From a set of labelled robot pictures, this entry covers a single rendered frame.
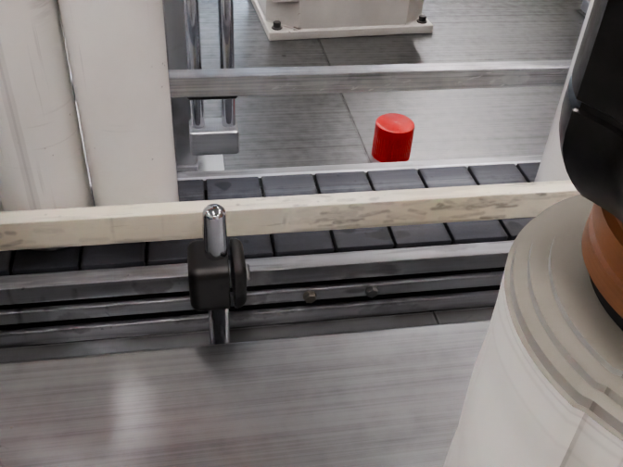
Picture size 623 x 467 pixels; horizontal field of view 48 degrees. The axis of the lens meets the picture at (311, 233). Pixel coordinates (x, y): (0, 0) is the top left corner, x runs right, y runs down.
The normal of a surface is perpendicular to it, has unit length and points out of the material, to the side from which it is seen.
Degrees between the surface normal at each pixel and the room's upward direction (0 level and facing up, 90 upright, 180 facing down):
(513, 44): 0
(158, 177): 90
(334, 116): 0
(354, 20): 90
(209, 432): 0
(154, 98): 90
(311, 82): 90
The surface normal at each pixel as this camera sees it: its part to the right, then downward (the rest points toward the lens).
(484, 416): -0.99, -0.03
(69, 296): 0.17, 0.62
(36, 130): 0.47, 0.57
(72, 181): 0.85, 0.36
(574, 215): 0.04, -0.78
